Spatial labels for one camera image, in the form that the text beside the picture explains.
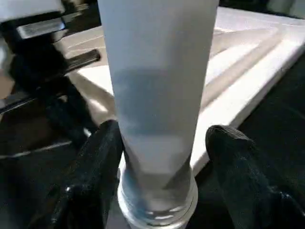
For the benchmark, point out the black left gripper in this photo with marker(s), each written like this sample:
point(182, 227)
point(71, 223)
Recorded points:
point(47, 90)

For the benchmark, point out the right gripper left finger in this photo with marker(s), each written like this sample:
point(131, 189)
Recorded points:
point(83, 186)

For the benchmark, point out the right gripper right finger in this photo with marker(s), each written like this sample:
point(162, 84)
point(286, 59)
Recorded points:
point(257, 186)

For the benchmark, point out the white plastic table leg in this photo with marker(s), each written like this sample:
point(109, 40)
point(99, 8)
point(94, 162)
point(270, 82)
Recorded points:
point(157, 86)

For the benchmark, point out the white plastic table top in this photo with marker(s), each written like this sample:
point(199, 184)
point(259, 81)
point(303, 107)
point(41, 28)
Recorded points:
point(248, 71)

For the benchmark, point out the black work mat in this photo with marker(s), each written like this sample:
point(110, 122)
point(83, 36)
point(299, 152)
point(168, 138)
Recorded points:
point(281, 133)

